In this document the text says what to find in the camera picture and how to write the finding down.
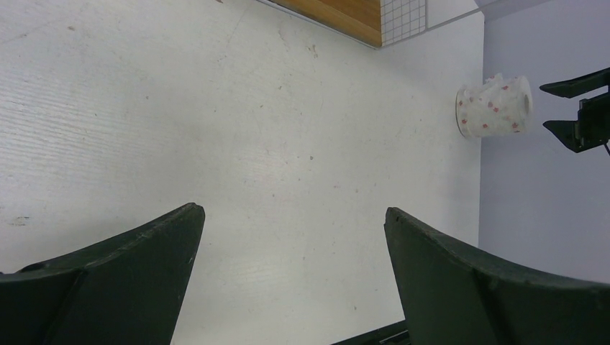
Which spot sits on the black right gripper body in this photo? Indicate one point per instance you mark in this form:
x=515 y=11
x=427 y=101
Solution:
x=592 y=128

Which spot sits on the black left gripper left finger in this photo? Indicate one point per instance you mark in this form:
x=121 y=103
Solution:
x=127 y=289

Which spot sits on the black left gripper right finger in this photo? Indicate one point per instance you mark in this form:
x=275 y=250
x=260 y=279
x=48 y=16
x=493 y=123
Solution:
x=454 y=293

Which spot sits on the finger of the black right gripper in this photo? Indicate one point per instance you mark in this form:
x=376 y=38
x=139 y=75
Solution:
x=568 y=133
x=578 y=86

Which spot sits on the white roll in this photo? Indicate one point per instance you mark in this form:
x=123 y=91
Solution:
x=498 y=107

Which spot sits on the white wire wooden shelf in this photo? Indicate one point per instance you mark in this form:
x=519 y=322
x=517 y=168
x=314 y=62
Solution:
x=376 y=24

